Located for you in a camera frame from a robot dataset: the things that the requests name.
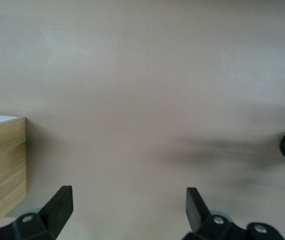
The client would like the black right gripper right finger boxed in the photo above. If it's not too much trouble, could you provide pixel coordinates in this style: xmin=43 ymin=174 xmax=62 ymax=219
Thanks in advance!
xmin=182 ymin=187 xmax=248 ymax=240

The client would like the wooden drawer cabinet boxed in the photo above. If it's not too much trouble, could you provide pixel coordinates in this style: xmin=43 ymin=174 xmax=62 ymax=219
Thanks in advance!
xmin=0 ymin=113 xmax=28 ymax=221

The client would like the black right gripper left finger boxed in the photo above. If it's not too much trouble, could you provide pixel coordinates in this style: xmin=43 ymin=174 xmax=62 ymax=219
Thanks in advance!
xmin=0 ymin=185 xmax=74 ymax=240

